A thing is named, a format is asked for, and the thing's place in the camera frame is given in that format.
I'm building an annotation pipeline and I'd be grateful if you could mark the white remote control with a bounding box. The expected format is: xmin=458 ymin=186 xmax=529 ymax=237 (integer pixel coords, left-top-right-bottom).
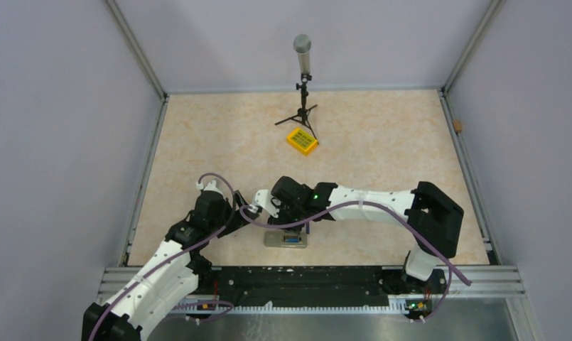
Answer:
xmin=264 ymin=230 xmax=308 ymax=249

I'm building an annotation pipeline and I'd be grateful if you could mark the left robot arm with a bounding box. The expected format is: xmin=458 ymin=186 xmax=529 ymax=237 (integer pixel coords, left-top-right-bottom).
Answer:
xmin=81 ymin=189 xmax=261 ymax=340

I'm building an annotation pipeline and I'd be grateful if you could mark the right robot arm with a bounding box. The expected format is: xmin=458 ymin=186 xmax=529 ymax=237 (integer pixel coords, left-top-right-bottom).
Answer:
xmin=254 ymin=176 xmax=465 ymax=293

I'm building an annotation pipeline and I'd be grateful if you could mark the yellow box with green grid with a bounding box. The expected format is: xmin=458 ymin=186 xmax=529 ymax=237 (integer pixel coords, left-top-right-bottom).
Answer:
xmin=286 ymin=128 xmax=319 ymax=156

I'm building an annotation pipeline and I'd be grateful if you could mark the microphone on black tripod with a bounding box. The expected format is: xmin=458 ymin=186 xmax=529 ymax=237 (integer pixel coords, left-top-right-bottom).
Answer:
xmin=274 ymin=33 xmax=317 ymax=139

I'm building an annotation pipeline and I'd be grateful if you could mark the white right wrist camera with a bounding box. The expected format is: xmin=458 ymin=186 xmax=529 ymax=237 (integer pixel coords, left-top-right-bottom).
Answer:
xmin=248 ymin=190 xmax=281 ymax=217

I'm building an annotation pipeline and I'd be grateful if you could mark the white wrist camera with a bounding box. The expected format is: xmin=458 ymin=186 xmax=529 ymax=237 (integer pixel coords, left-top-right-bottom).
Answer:
xmin=196 ymin=179 xmax=224 ymax=195
xmin=248 ymin=190 xmax=281 ymax=217

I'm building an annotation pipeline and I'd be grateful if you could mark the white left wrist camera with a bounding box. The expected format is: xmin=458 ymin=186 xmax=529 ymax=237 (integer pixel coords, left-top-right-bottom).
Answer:
xmin=196 ymin=179 xmax=224 ymax=195

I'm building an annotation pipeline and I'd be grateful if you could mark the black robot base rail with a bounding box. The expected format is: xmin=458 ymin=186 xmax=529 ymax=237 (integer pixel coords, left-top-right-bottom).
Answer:
xmin=194 ymin=266 xmax=447 ymax=308

